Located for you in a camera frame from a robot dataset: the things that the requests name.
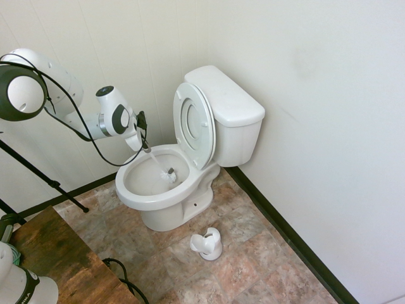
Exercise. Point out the black tripod stand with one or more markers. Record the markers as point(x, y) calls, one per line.
point(31, 169)

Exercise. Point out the dark wooden table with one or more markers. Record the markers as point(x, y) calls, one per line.
point(63, 259)

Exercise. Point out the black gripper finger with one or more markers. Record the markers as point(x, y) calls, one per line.
point(143, 146)
point(148, 148)

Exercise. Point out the white toilet bowl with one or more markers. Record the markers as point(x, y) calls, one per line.
point(164, 206)

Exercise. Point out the white toilet brush holder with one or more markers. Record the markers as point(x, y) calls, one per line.
point(207, 244)

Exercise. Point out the white toilet tank lid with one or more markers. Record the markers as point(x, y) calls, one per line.
point(228, 95)

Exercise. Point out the white toilet tank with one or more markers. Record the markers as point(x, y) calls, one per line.
point(239, 145)

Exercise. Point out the white toilet brush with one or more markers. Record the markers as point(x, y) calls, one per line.
point(156, 161)

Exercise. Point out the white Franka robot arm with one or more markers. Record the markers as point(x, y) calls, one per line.
point(63, 85)

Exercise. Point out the black baseboard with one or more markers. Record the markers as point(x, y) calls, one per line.
point(284, 228)
point(88, 187)

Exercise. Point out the white toilet seat with lid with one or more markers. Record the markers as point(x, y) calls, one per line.
point(193, 126)

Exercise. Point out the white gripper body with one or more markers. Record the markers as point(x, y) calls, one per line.
point(135, 141)

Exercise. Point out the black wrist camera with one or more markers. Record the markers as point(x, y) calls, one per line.
point(141, 120)

